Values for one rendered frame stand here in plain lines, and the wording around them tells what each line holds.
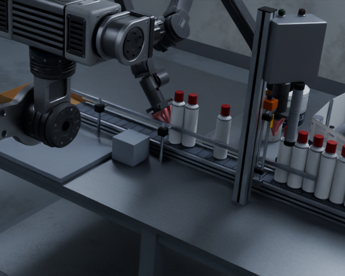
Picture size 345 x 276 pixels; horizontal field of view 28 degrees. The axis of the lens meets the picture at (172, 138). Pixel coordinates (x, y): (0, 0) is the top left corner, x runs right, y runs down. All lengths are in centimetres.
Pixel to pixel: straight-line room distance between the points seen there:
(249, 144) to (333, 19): 346
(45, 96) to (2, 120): 14
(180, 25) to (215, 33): 416
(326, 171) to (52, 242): 138
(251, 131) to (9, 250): 136
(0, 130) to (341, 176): 108
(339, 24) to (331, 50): 22
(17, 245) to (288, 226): 135
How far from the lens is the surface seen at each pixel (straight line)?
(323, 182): 231
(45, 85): 201
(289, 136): 220
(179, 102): 251
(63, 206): 341
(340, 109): 278
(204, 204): 231
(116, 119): 275
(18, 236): 320
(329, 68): 570
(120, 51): 179
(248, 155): 224
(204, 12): 615
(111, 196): 231
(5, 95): 302
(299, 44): 210
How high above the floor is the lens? 203
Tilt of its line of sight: 26 degrees down
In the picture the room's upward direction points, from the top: 5 degrees clockwise
